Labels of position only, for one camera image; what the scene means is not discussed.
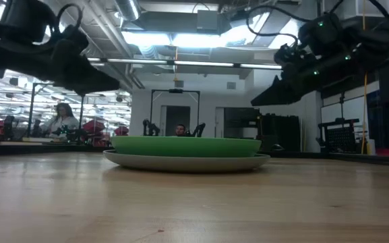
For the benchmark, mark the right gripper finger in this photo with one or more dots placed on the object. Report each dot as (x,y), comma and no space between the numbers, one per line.
(288,92)

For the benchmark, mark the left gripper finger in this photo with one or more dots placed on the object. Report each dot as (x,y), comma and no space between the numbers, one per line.
(86,81)

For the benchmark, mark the large light green plate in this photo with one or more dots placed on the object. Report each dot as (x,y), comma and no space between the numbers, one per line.
(185,146)

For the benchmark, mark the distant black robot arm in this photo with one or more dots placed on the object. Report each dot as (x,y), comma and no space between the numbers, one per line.
(150,128)
(199,130)

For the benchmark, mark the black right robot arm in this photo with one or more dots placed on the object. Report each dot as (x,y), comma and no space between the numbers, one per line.
(376,37)

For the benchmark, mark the black cabinet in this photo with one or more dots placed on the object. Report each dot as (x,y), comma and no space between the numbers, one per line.
(282,133)

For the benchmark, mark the person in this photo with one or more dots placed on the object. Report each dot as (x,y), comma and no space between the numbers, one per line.
(61,121)
(180,130)

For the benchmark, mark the black shelf unit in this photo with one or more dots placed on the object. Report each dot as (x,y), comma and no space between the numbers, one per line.
(241,121)

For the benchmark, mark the black equipment cart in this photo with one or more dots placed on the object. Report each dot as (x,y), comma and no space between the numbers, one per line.
(340,135)

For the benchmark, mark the long ceiling light tube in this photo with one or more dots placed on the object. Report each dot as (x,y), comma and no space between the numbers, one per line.
(197,63)

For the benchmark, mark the white cylinder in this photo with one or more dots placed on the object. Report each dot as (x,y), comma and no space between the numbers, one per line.
(371,146)

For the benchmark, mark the grey ceiling box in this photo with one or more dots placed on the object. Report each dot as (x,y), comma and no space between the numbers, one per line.
(207,20)

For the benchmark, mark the bright ceiling light panel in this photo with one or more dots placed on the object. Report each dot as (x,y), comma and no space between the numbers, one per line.
(180,38)

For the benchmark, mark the red box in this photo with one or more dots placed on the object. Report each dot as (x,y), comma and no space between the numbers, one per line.
(386,152)

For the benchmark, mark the large grey plastic plate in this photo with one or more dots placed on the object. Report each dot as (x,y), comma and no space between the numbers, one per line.
(185,163)

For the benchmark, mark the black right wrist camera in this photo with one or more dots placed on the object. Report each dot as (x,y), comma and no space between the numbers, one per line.
(320,33)

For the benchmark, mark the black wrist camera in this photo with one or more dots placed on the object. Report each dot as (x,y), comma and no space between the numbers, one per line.
(320,33)
(29,20)

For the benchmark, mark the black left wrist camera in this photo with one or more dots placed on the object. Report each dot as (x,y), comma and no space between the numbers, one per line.
(29,20)

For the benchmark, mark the black pole frame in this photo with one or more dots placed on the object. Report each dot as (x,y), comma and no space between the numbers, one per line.
(31,111)

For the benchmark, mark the grey wall vent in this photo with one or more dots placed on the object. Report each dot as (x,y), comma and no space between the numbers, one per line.
(231,85)

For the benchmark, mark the silver ventilation duct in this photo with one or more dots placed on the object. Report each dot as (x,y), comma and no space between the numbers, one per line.
(128,8)

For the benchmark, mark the black robot station frame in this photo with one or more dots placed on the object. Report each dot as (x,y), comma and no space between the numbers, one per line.
(175,90)

